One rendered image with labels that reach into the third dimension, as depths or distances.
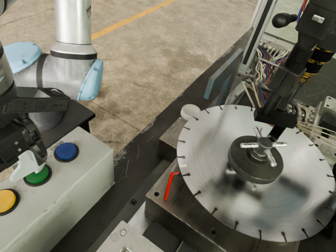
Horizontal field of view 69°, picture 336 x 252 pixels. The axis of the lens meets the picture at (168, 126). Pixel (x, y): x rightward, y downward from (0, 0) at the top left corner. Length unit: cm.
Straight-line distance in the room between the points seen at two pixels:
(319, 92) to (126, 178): 93
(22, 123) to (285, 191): 46
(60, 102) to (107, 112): 149
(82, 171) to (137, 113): 141
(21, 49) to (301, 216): 73
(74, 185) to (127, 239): 15
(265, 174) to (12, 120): 44
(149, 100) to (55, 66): 141
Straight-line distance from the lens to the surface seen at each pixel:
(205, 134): 54
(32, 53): 71
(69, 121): 84
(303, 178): 57
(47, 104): 42
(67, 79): 68
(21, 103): 40
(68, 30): 67
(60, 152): 56
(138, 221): 63
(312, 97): 122
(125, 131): 179
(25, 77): 72
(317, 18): 44
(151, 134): 79
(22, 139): 42
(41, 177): 53
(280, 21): 40
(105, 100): 203
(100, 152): 56
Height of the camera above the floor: 134
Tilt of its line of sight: 47 degrees down
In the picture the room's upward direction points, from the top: 11 degrees clockwise
